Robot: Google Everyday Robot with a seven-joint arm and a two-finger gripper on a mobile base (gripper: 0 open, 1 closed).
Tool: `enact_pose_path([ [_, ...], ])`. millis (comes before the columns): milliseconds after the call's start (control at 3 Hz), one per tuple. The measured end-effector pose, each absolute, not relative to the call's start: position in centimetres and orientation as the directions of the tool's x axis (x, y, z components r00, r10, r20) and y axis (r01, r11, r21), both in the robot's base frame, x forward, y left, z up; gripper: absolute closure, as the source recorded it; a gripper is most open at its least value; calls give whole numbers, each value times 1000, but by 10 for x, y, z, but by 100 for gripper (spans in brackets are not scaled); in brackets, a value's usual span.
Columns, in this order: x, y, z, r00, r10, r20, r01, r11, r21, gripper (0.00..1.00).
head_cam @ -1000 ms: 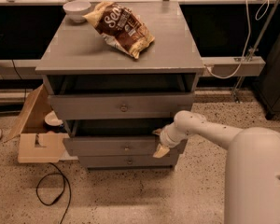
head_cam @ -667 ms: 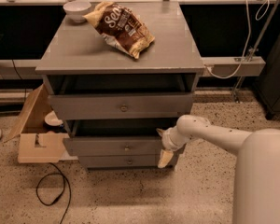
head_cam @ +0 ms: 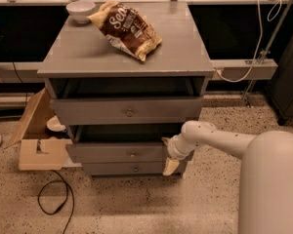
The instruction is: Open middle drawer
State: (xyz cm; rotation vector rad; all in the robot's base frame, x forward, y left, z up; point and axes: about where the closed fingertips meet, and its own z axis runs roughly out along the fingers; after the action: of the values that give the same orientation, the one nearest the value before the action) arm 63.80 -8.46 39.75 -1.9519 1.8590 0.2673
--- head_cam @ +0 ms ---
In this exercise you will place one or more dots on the metal diagonal pole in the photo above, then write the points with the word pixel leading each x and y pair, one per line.
pixel 260 56

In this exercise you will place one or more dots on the grey drawer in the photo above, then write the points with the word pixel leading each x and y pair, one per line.
pixel 105 111
pixel 121 143
pixel 123 169

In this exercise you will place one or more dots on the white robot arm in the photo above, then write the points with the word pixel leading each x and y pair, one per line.
pixel 266 174

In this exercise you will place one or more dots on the white plate in box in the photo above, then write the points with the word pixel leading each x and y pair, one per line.
pixel 54 125

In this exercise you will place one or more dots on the grey bottom drawer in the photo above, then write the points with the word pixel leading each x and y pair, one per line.
pixel 123 169

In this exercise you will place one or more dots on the open cardboard box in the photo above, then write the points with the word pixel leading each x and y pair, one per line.
pixel 38 151

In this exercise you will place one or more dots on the white ceramic bowl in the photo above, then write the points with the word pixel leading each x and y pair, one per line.
pixel 81 10

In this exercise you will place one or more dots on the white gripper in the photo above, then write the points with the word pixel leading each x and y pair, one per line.
pixel 173 150

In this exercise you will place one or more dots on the grey top drawer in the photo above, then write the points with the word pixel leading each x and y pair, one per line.
pixel 105 111

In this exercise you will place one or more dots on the dark grey cabinet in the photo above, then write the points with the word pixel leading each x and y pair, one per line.
pixel 280 91

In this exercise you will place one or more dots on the grey drawer cabinet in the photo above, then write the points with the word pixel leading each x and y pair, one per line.
pixel 83 64

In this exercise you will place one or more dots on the brown coffee pad bag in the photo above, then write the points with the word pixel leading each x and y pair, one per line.
pixel 126 29

